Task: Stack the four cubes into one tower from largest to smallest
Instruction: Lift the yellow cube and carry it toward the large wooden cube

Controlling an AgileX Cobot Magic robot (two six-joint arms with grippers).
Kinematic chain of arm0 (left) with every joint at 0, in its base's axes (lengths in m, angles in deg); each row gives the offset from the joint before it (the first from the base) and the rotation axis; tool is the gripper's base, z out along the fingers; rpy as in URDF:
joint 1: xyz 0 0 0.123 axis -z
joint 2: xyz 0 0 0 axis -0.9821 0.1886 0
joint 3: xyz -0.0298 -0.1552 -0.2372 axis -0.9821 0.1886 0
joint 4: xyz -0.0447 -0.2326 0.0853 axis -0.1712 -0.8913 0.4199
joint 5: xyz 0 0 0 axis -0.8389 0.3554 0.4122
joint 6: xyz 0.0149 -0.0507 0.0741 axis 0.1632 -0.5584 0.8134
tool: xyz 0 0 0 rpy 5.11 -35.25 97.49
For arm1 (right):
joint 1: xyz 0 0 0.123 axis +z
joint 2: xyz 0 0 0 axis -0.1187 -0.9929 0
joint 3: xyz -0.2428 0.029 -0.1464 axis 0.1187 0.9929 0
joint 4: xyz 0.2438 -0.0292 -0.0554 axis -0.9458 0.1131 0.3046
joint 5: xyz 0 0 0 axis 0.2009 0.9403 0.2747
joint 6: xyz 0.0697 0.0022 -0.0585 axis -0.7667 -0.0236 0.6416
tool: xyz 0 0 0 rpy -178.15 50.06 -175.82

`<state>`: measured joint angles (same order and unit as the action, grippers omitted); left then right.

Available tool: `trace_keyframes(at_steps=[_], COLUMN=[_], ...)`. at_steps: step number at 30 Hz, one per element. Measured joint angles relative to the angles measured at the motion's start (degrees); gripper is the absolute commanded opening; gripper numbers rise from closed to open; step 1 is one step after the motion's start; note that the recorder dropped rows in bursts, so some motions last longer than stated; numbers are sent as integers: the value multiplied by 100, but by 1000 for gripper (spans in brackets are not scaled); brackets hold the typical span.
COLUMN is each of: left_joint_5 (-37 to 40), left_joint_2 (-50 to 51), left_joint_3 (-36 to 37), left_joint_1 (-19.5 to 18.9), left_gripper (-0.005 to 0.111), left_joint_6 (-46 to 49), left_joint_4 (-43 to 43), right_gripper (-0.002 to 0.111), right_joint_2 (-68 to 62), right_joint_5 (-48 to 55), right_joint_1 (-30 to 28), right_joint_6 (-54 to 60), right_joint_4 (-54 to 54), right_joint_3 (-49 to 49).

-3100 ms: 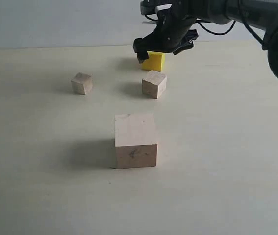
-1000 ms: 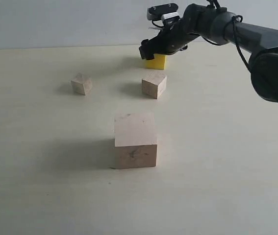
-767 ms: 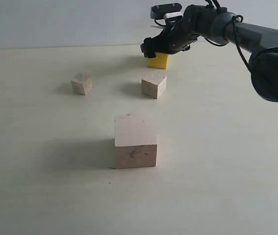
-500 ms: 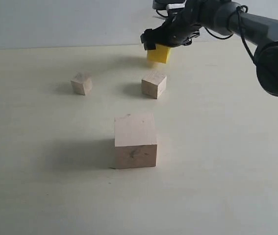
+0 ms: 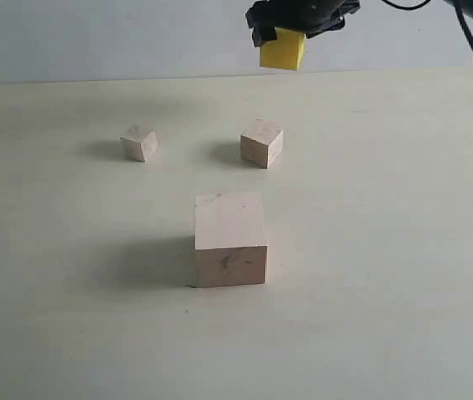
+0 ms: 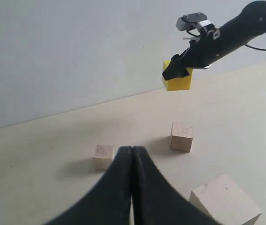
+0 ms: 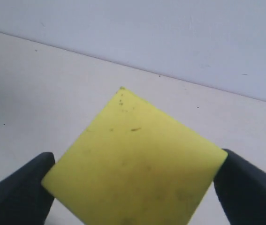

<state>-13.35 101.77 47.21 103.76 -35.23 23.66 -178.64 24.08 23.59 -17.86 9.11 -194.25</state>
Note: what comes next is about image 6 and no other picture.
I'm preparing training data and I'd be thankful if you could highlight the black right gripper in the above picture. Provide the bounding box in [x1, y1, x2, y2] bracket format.
[162, 27, 234, 81]

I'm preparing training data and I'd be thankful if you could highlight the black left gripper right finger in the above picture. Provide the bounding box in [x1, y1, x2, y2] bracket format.
[131, 146, 218, 225]

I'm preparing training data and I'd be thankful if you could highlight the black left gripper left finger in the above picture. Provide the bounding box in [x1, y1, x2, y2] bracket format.
[47, 147, 133, 225]

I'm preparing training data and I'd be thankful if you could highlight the yellow cube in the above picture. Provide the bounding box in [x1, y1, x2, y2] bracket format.
[162, 60, 193, 91]

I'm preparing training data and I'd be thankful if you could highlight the large wooden cube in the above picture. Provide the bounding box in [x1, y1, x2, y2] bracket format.
[189, 175, 262, 225]

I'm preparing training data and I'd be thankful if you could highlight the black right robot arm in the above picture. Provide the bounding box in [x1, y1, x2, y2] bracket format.
[162, 0, 266, 81]

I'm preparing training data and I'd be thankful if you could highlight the small wooden cube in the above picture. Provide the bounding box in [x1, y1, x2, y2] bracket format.
[94, 145, 114, 170]

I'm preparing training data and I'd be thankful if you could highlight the medium wooden cube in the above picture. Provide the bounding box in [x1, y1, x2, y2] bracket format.
[170, 122, 193, 152]

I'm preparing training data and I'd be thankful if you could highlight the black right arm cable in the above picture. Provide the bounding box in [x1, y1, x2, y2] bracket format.
[244, 43, 266, 52]

